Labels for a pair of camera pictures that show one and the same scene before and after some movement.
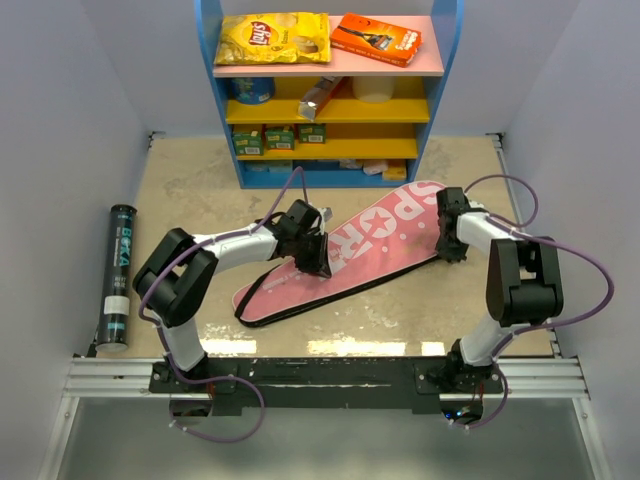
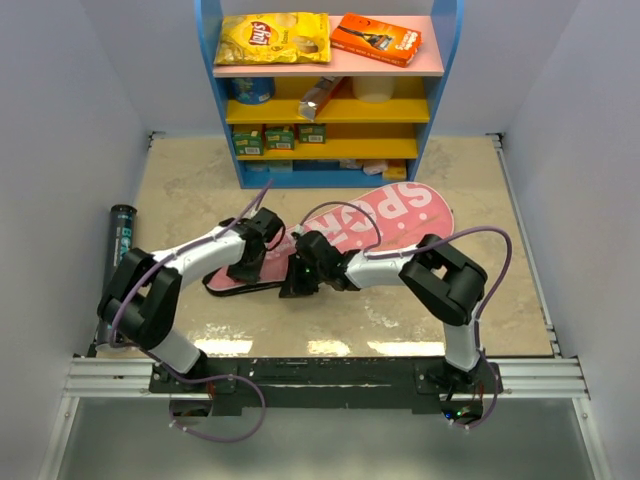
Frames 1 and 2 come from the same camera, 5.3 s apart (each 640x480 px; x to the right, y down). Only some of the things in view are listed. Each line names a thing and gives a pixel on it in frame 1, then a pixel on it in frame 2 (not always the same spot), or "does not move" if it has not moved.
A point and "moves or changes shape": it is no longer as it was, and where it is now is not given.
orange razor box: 376,40 does not move
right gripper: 453,254 → 293,287
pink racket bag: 396,234 moves or changes shape
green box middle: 279,139 does not move
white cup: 374,89 does not move
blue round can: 252,90 does not move
